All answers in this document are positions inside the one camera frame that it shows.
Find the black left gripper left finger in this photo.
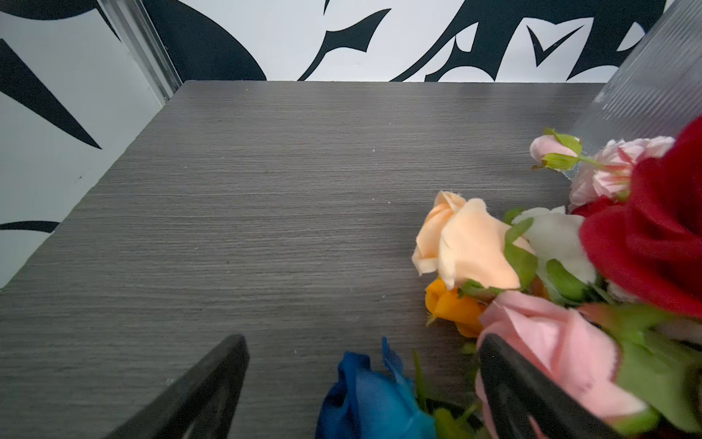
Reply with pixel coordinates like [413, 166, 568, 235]
[107, 335, 250, 439]

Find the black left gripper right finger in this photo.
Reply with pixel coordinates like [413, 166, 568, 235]
[478, 334, 621, 438]

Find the red artificial rose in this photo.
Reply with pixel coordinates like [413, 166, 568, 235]
[580, 119, 701, 318]

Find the pink carnation spray stem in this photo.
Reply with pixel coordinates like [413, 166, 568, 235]
[529, 128, 676, 211]

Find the clear ribbed glass vase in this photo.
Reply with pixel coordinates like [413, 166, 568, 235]
[571, 1, 701, 155]

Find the light pink artificial rose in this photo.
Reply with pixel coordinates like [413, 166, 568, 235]
[477, 291, 662, 437]

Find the orange artificial rose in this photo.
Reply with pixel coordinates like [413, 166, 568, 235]
[425, 277, 486, 338]

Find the blue artificial rose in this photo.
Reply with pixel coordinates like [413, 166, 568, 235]
[314, 338, 437, 439]

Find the white artificial rose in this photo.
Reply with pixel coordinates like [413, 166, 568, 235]
[512, 206, 597, 288]

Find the peach artificial rose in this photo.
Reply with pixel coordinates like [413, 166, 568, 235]
[411, 191, 520, 290]

